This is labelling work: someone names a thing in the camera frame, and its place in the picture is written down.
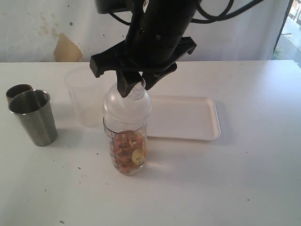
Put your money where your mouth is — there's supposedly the brown wooden cup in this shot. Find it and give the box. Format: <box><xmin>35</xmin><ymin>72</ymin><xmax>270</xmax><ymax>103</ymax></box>
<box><xmin>6</xmin><ymin>84</ymin><xmax>33</xmax><ymax>104</ymax></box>

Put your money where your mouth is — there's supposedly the stainless steel cup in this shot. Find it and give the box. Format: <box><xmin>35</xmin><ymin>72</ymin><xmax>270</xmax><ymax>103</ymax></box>
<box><xmin>8</xmin><ymin>89</ymin><xmax>57</xmax><ymax>146</ymax></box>

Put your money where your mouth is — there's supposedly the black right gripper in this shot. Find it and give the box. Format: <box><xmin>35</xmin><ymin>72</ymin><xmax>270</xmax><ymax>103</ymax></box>
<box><xmin>89</xmin><ymin>27</ymin><xmax>197</xmax><ymax>98</ymax></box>

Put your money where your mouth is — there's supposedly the clear dome shaker lid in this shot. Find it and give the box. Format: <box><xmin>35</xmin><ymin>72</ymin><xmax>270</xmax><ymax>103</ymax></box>
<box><xmin>103</xmin><ymin>80</ymin><xmax>151</xmax><ymax>125</ymax></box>

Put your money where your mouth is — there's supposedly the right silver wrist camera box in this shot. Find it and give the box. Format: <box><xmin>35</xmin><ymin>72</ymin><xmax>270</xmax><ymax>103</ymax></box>
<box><xmin>94</xmin><ymin>0</ymin><xmax>134</xmax><ymax>14</ymax></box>

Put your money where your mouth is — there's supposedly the clear plastic shaker cup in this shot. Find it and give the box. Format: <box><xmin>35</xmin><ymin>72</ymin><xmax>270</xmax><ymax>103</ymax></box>
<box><xmin>103</xmin><ymin>116</ymin><xmax>148</xmax><ymax>176</ymax></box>

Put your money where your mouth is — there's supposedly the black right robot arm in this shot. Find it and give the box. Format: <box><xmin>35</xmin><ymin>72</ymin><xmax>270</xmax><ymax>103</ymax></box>
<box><xmin>89</xmin><ymin>0</ymin><xmax>199</xmax><ymax>97</ymax></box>

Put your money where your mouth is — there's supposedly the translucent white plastic cup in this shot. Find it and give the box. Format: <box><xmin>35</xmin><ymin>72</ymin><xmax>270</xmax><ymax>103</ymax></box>
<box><xmin>64</xmin><ymin>66</ymin><xmax>110</xmax><ymax>128</ymax></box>

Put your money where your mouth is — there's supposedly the white rectangular plastic tray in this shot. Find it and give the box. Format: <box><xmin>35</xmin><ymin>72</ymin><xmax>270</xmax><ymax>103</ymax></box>
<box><xmin>147</xmin><ymin>96</ymin><xmax>221</xmax><ymax>141</ymax></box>

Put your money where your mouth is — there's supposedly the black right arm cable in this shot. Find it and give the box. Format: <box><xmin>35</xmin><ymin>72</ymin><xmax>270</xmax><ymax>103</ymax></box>
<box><xmin>108</xmin><ymin>0</ymin><xmax>266</xmax><ymax>25</ymax></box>

